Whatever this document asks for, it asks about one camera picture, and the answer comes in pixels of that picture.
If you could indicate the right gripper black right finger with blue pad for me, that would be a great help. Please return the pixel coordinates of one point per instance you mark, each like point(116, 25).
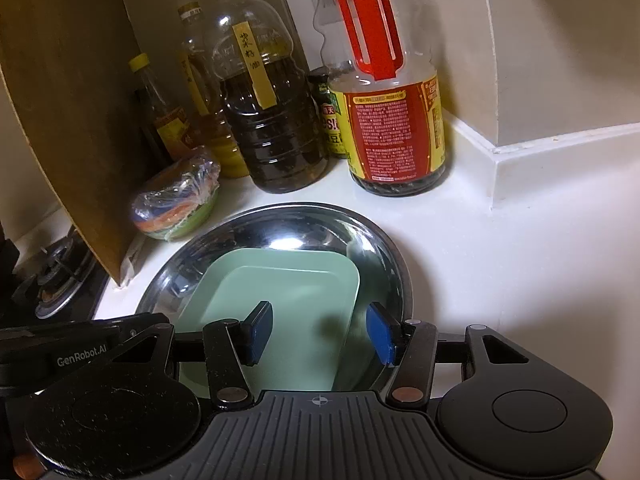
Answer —
point(409, 349)

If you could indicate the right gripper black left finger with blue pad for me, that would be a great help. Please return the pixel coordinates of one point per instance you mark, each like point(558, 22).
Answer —
point(229, 345)

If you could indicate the green square plate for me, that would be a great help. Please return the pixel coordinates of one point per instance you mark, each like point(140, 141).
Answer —
point(313, 295)

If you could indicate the person's hand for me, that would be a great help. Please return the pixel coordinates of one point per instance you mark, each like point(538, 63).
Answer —
point(28, 467)

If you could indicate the gas stove burner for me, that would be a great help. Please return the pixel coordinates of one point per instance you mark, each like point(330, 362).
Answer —
point(64, 282)

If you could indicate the plastic-wrapped green bowl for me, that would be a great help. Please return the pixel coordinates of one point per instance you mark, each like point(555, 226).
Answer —
point(179, 199)

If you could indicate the small dark sauce bottle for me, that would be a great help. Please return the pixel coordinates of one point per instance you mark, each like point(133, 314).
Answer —
point(318, 80)

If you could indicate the small yellow-capped bottle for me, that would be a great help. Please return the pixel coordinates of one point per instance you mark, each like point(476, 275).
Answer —
point(169, 118)

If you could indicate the dark oil bottle yellow label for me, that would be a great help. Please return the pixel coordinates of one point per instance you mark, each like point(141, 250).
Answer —
point(267, 102)

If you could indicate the wooden cutting board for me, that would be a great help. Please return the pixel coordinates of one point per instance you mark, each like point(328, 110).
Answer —
point(83, 113)

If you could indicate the soy sauce bottle red handle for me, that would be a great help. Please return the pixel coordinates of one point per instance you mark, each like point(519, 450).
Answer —
point(385, 85)

